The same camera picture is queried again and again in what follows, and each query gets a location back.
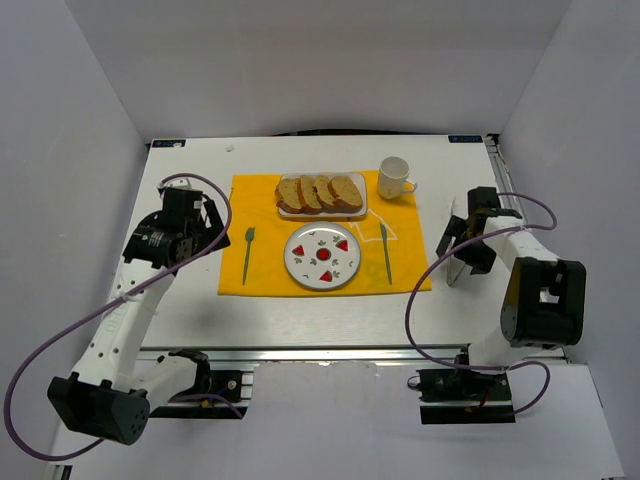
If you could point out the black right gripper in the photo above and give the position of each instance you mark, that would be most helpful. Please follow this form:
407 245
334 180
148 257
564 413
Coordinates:
470 245

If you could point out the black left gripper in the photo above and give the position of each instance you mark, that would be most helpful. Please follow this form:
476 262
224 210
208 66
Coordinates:
211 226

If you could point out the metal tongs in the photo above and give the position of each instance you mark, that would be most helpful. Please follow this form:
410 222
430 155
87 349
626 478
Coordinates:
455 267

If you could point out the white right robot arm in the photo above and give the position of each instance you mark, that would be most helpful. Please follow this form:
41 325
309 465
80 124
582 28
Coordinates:
544 302

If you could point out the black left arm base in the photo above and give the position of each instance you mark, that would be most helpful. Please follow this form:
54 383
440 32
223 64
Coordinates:
228 398

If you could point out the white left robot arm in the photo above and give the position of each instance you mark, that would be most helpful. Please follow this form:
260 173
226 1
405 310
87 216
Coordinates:
102 397

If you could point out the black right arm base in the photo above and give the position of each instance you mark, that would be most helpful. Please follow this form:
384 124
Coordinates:
461 397

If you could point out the leftmost bread slice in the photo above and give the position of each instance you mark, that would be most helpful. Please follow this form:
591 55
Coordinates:
287 197

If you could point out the bread slice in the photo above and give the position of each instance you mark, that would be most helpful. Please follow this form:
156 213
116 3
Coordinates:
347 194
287 197
309 200
323 193

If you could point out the white rectangular bread tray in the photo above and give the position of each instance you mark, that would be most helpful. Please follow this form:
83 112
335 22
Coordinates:
358 179

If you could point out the rightmost bread slice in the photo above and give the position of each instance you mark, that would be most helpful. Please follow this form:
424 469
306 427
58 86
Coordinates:
347 194

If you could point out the teal plastic fork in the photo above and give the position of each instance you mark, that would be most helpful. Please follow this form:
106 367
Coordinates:
249 237

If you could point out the yellow cloth placemat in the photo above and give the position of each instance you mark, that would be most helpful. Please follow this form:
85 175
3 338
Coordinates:
253 205

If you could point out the teal plastic knife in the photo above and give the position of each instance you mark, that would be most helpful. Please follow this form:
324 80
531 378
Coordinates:
384 237

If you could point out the left blue table label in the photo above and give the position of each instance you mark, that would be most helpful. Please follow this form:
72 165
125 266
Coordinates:
168 143

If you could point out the blue table label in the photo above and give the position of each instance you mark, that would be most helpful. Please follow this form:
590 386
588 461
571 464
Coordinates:
464 139
168 143

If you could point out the white ceramic mug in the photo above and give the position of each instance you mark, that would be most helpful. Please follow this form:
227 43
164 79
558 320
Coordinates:
393 178

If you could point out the right blue table label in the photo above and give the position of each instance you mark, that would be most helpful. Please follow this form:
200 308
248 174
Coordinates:
464 139

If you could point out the watermelon pattern round plate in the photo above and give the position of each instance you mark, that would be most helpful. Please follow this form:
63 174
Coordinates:
322 256

